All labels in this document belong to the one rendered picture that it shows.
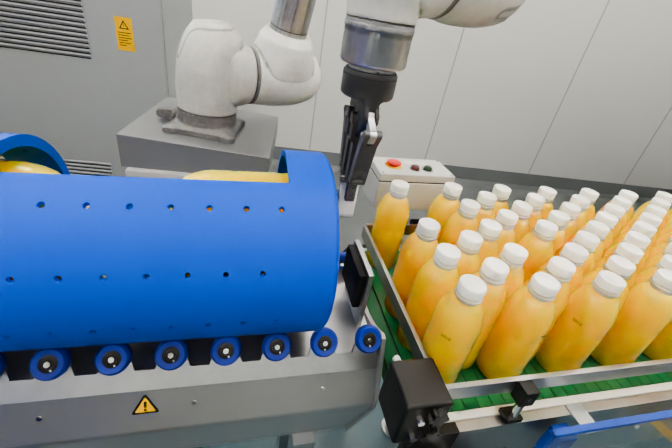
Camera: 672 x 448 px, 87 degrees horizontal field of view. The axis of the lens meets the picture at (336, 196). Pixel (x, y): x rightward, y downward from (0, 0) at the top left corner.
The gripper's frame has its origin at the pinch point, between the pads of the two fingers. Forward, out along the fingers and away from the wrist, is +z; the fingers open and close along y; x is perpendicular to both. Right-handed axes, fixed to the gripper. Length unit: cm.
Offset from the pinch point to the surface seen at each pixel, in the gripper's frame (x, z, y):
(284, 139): -17, 94, 263
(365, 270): -4.2, 11.6, -5.0
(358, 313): -4.2, 20.4, -6.5
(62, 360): 38.9, 19.3, -12.6
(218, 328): 18.9, 11.1, -15.6
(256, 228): 14.6, -2.4, -12.5
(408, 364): -7.4, 16.1, -19.8
